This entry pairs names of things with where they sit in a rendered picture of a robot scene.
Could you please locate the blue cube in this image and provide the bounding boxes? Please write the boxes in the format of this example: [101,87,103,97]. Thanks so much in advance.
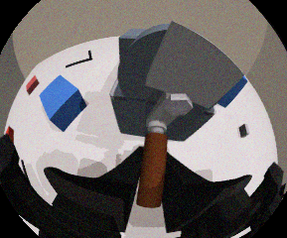
[40,75,87,131]

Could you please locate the red rectangular block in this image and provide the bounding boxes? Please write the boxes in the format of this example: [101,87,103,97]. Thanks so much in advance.
[7,126,15,143]
[27,76,40,95]

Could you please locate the blue rectangular block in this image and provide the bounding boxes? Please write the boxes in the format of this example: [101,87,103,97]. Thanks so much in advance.
[218,76,247,107]

